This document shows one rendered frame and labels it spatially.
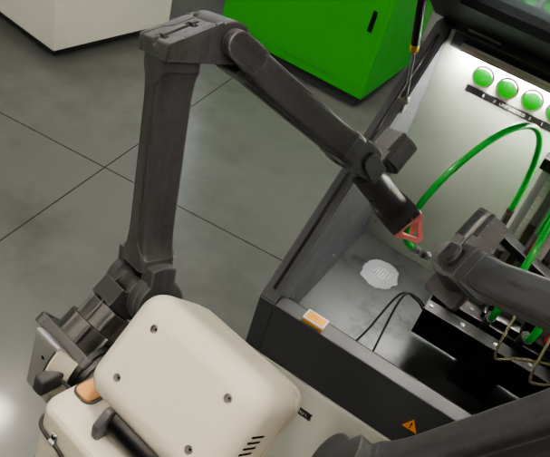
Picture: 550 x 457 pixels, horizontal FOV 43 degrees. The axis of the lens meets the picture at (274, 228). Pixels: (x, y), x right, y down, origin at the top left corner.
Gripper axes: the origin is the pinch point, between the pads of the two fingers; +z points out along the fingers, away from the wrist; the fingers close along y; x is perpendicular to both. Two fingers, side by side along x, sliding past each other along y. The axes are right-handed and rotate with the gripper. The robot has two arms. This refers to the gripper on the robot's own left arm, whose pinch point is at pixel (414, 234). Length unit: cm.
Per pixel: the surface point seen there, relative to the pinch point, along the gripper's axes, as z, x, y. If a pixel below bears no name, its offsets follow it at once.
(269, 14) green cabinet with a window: 71, -32, 305
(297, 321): 3.6, 30.1, 5.9
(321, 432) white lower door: 30, 44, 1
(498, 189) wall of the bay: 26.8, -23.9, 22.0
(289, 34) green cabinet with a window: 84, -33, 294
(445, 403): 24.6, 16.8, -17.2
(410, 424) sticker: 26.7, 25.5, -14.6
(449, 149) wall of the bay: 15.5, -21.5, 32.1
